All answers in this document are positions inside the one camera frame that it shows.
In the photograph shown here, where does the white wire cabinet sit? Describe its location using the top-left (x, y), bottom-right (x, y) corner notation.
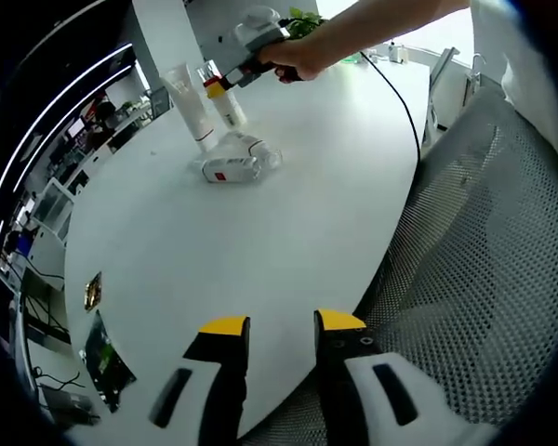
top-left (31, 178), bottom-right (75, 233)

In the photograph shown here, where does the red-collar skincare spray bottle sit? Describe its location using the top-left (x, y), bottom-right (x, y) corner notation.
top-left (194, 59), bottom-right (248, 127)

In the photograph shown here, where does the person's right hand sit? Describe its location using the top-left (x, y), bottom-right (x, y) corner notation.
top-left (259, 34), bottom-right (329, 81)

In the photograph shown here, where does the green and black packet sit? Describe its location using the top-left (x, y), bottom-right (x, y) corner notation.
top-left (84, 309), bottom-right (139, 413)

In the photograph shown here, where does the dark office chair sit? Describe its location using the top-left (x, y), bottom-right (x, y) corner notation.
top-left (151, 85), bottom-right (174, 120)

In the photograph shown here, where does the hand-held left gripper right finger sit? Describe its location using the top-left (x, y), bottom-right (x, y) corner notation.
top-left (313, 308), bottom-right (494, 446)

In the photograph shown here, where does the grey mesh office chair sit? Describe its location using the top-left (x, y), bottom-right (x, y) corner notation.
top-left (352, 85), bottom-right (558, 446)

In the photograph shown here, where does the white skincare tube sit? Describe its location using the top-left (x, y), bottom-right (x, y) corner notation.
top-left (161, 62), bottom-right (216, 152)

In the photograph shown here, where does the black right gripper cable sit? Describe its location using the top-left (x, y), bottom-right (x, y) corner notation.
top-left (360, 50), bottom-right (422, 162)

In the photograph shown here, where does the green potted plant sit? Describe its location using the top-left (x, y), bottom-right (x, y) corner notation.
top-left (287, 7), bottom-right (326, 41)

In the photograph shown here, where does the gold foil packet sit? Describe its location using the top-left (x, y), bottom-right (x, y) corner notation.
top-left (83, 271), bottom-right (104, 312)

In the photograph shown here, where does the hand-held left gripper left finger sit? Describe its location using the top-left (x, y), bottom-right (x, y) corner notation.
top-left (64, 316), bottom-right (252, 446)

